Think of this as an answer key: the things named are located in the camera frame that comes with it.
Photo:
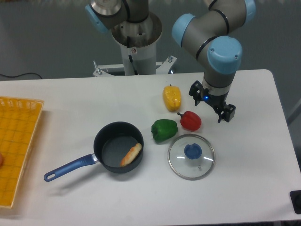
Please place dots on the yellow plastic basket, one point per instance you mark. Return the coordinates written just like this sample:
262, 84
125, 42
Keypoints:
19, 118

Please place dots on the black object at table edge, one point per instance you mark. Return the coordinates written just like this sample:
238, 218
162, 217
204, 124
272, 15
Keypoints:
296, 200

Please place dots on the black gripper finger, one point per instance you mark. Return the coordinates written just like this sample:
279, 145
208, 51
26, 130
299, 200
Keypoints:
196, 92
225, 112

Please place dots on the red bell pepper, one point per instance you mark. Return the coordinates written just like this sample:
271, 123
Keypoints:
190, 120

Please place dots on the dark saucepan blue handle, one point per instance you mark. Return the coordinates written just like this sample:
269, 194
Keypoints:
111, 145

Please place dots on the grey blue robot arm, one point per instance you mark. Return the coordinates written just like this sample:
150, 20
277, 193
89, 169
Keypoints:
205, 38

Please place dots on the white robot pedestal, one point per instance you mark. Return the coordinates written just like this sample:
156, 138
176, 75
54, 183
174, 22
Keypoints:
138, 47

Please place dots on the yellow bell pepper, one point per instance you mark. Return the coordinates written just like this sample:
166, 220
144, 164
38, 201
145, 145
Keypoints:
172, 98

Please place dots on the glass pot lid blue knob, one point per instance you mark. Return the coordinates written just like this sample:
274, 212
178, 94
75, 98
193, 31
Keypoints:
191, 157

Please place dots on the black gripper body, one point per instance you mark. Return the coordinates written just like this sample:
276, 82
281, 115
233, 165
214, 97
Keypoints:
213, 96

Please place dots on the bread roll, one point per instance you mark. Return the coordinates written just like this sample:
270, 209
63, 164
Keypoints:
131, 155

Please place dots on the green bell pepper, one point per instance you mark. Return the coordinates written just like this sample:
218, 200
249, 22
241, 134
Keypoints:
164, 129

